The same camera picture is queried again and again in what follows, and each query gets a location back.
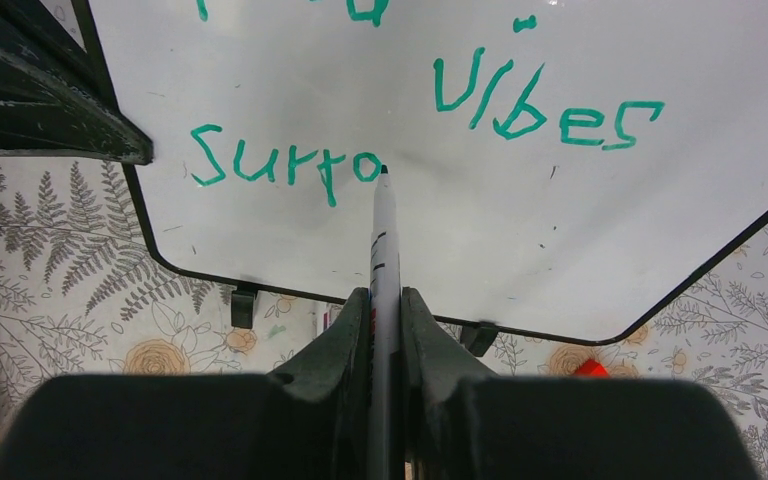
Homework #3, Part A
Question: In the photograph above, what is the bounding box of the floral patterned mat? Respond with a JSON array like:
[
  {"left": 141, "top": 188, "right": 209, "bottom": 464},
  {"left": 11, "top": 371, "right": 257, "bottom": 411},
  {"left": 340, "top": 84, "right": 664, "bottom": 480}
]
[{"left": 0, "top": 159, "right": 768, "bottom": 479}]

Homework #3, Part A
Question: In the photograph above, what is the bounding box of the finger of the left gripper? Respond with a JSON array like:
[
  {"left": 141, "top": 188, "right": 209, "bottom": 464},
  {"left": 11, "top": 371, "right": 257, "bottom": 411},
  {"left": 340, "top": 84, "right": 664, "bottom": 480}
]
[{"left": 0, "top": 1, "right": 154, "bottom": 165}]

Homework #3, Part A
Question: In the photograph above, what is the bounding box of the white whiteboard black frame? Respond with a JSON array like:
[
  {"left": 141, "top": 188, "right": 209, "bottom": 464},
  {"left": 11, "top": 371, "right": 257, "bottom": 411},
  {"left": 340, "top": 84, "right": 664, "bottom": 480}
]
[{"left": 85, "top": 1, "right": 768, "bottom": 341}]

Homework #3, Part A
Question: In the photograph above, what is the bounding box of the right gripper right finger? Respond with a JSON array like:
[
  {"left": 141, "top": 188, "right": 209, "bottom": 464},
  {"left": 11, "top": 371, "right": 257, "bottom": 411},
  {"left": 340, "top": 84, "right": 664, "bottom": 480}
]
[{"left": 400, "top": 288, "right": 758, "bottom": 479}]

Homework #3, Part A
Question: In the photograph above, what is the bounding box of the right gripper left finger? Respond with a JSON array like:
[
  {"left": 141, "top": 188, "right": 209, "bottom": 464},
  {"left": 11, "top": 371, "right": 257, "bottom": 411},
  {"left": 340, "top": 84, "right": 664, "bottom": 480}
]
[{"left": 0, "top": 288, "right": 370, "bottom": 479}]

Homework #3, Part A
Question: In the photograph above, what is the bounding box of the green capped marker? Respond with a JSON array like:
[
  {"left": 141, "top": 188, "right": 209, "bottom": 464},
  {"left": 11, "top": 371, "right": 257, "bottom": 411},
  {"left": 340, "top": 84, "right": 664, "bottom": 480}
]
[{"left": 367, "top": 166, "right": 401, "bottom": 479}]

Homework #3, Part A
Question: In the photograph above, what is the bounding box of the red rectangular block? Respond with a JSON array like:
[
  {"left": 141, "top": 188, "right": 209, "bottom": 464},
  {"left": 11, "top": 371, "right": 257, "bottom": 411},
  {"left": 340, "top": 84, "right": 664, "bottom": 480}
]
[{"left": 573, "top": 359, "right": 610, "bottom": 378}]

